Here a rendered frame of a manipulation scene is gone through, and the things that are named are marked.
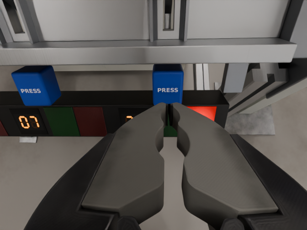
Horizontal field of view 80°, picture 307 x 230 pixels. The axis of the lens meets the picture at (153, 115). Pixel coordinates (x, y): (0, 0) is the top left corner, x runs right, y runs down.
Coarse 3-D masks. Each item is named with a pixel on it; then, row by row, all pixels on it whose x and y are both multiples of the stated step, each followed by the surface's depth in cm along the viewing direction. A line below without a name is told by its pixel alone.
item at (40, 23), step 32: (0, 0) 13; (32, 0) 13; (64, 0) 13; (96, 0) 12; (128, 0) 12; (160, 0) 12; (192, 0) 12; (224, 0) 12; (256, 0) 12; (288, 0) 12; (0, 32) 13; (32, 32) 13; (64, 32) 14; (96, 32) 14; (128, 32) 13; (160, 32) 13; (192, 32) 13; (224, 32) 13; (256, 32) 13
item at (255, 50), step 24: (0, 48) 12; (24, 48) 12; (48, 48) 12; (72, 48) 12; (96, 48) 12; (120, 48) 12; (144, 48) 12; (168, 48) 12; (192, 48) 12; (216, 48) 12; (240, 48) 12; (264, 48) 12; (288, 48) 12
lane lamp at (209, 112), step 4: (192, 108) 18; (196, 108) 18; (200, 108) 18; (204, 108) 18; (208, 108) 18; (212, 108) 18; (216, 108) 18; (200, 112) 18; (204, 112) 18; (208, 112) 18; (212, 112) 18; (208, 116) 18; (212, 116) 18
